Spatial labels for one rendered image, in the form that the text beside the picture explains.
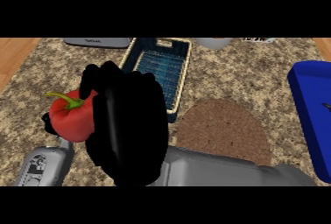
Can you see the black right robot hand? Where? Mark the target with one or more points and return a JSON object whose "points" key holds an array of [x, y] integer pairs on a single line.
{"points": [[129, 128]]}

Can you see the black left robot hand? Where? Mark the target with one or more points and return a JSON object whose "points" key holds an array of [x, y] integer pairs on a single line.
{"points": [[46, 124]]}

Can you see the red bell pepper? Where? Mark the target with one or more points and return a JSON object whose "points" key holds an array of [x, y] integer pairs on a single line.
{"points": [[71, 124]]}

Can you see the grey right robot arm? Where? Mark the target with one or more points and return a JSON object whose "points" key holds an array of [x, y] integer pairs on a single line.
{"points": [[223, 172]]}

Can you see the brown round placemat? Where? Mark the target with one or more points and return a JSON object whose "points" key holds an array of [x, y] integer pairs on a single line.
{"points": [[223, 129]]}

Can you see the dark blue wicker basket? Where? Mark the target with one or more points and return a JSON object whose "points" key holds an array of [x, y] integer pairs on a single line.
{"points": [[166, 65]]}

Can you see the grey appliance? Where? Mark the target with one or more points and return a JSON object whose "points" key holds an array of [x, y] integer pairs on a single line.
{"points": [[99, 42]]}

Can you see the pale grey container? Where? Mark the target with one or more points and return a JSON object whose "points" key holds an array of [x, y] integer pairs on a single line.
{"points": [[213, 42]]}

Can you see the black and white box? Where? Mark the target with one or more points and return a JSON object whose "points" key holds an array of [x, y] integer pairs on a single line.
{"points": [[259, 39]]}

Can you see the blue tray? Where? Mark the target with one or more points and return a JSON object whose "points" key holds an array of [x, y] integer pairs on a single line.
{"points": [[317, 122]]}

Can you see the small black object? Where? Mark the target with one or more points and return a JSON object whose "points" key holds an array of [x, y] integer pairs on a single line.
{"points": [[327, 107]]}

